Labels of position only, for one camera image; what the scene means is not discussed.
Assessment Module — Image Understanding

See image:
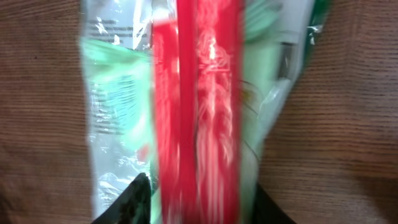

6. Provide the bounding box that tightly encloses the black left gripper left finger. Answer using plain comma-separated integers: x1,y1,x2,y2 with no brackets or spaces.
91,173,152,224

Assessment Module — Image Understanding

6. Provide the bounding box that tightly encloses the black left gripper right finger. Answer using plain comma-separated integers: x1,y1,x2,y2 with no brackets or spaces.
251,183,296,224

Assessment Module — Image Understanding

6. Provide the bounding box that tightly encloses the green 3M gloves package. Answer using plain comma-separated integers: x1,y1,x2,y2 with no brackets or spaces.
80,0,330,223

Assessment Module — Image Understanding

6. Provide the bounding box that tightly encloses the red toothpaste tube pack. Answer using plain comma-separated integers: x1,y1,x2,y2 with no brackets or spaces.
152,0,243,223

